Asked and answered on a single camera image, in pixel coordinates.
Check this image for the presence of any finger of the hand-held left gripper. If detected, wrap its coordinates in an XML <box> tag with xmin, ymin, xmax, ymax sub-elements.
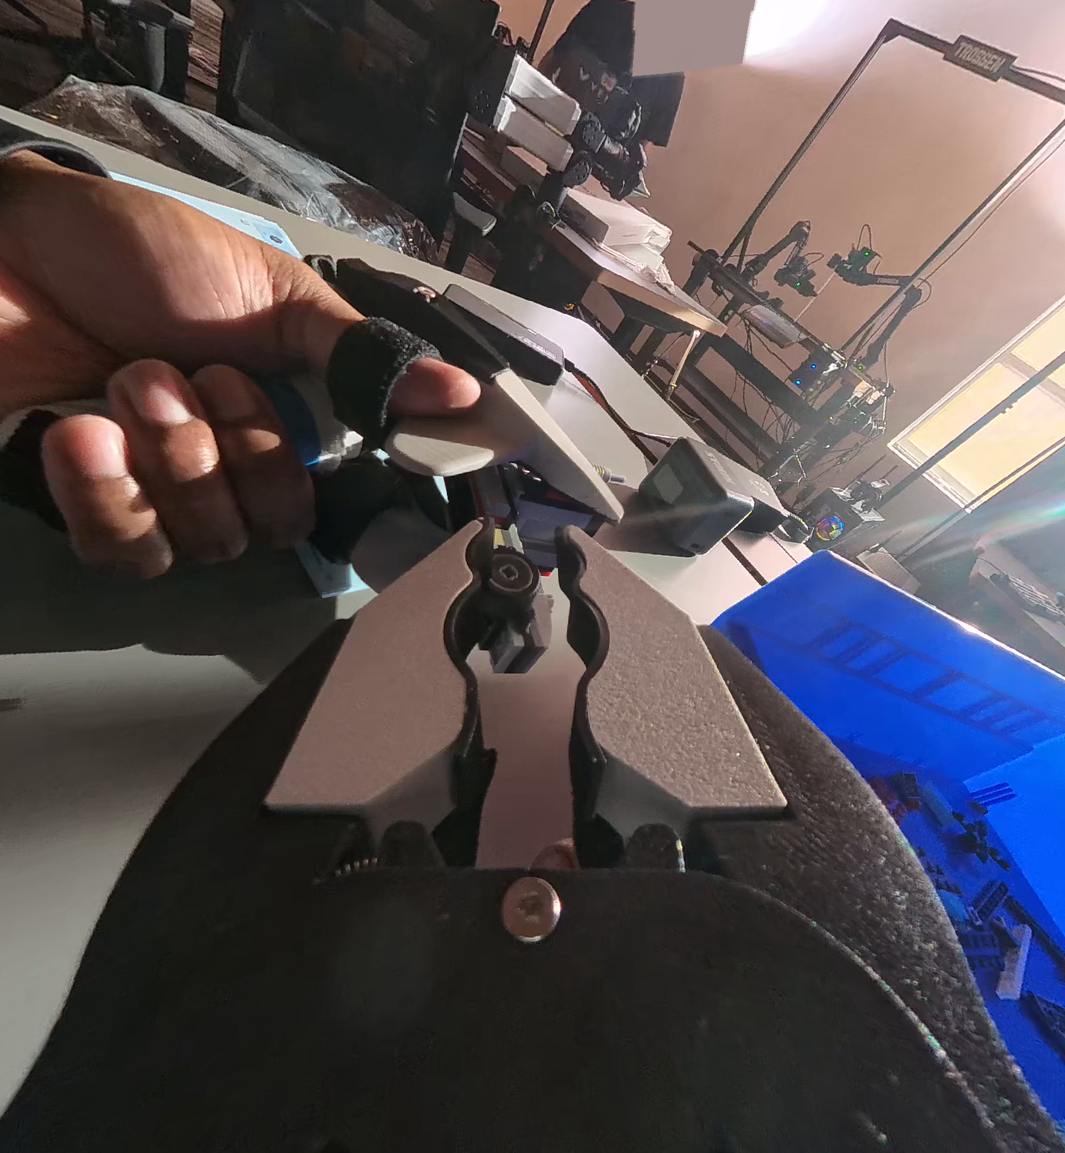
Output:
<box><xmin>385</xmin><ymin>369</ymin><xmax>628</xmax><ymax>524</ymax></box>

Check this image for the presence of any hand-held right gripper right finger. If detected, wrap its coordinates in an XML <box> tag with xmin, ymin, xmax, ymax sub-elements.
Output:
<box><xmin>555</xmin><ymin>524</ymin><xmax>791</xmax><ymax>869</ymax></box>

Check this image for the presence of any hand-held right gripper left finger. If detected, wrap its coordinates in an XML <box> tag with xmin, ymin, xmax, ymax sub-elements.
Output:
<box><xmin>264</xmin><ymin>517</ymin><xmax>497</xmax><ymax>869</ymax></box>

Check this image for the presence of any grey red toy brick truck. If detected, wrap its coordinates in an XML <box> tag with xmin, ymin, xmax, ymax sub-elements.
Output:
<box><xmin>468</xmin><ymin>457</ymin><xmax>629</xmax><ymax>674</ymax></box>

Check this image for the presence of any person's left hand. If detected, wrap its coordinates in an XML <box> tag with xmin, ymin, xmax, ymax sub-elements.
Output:
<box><xmin>0</xmin><ymin>148</ymin><xmax>484</xmax><ymax>581</ymax></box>

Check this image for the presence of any black power bank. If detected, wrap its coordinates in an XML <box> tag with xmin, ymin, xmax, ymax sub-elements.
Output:
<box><xmin>447</xmin><ymin>283</ymin><xmax>565</xmax><ymax>386</ymax></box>

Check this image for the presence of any light blue instruction booklet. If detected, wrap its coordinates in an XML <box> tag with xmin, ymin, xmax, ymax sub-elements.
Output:
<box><xmin>110</xmin><ymin>171</ymin><xmax>378</xmax><ymax>597</ymax></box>

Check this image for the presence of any brown wooden table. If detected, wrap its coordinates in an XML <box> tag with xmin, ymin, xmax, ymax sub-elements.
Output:
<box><xmin>461</xmin><ymin>134</ymin><xmax>727</xmax><ymax>378</ymax></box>

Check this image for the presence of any blue plastic bin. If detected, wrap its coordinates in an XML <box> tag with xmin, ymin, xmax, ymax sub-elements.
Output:
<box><xmin>711</xmin><ymin>549</ymin><xmax>1065</xmax><ymax>1153</ymax></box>

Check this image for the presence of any white carton box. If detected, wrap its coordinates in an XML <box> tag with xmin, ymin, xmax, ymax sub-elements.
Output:
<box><xmin>495</xmin><ymin>94</ymin><xmax>575</xmax><ymax>167</ymax></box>
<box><xmin>501</xmin><ymin>53</ymin><xmax>581</xmax><ymax>127</ymax></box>

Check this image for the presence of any black power adapter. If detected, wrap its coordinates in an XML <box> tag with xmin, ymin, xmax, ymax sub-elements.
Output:
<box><xmin>749</xmin><ymin>477</ymin><xmax>808</xmax><ymax>542</ymax></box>

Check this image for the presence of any white flat box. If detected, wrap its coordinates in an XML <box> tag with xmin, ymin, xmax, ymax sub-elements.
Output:
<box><xmin>561</xmin><ymin>188</ymin><xmax>673</xmax><ymax>248</ymax></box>

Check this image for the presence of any black office chair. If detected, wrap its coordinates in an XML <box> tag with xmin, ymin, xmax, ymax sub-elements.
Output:
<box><xmin>218</xmin><ymin>0</ymin><xmax>497</xmax><ymax>271</ymax></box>

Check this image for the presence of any plastic-wrapped black bundle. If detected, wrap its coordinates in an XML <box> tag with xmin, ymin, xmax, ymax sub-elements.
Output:
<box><xmin>24</xmin><ymin>76</ymin><xmax>439</xmax><ymax>262</ymax></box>

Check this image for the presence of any black computer case lit fan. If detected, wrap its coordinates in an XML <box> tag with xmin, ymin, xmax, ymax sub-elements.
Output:
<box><xmin>803</xmin><ymin>486</ymin><xmax>885</xmax><ymax>545</ymax></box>

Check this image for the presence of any bright window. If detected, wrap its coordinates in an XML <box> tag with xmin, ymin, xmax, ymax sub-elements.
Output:
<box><xmin>889</xmin><ymin>261</ymin><xmax>1065</xmax><ymax>505</ymax></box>

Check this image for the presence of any pile of loose toy bricks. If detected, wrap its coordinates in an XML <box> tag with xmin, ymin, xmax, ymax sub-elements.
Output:
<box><xmin>884</xmin><ymin>770</ymin><xmax>1065</xmax><ymax>1081</ymax></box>

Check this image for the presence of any red black cable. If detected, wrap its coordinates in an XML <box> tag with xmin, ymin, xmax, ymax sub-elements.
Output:
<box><xmin>561</xmin><ymin>358</ymin><xmax>678</xmax><ymax>462</ymax></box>

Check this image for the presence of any grey action camera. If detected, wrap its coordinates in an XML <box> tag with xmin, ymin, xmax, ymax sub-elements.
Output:
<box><xmin>637</xmin><ymin>436</ymin><xmax>758</xmax><ymax>554</ymax></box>

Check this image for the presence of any black metal frame rig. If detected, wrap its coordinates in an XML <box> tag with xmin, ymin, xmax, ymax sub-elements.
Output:
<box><xmin>677</xmin><ymin>18</ymin><xmax>1065</xmax><ymax>488</ymax></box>

